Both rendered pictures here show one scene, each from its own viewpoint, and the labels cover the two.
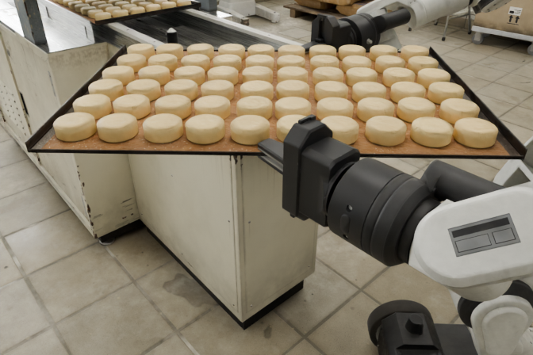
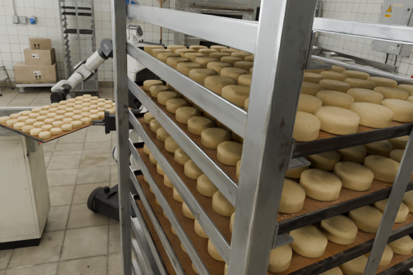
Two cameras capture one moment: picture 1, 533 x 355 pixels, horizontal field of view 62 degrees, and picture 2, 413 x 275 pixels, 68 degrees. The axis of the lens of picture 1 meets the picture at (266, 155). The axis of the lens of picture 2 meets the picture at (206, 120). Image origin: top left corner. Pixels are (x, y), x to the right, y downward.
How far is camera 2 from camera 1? 1.32 m
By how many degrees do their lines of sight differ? 59
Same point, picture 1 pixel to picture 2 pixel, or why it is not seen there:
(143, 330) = not seen: outside the picture
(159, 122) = (66, 126)
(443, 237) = not seen: hidden behind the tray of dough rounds
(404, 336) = (106, 194)
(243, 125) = (85, 120)
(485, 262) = not seen: hidden behind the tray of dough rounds
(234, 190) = (28, 170)
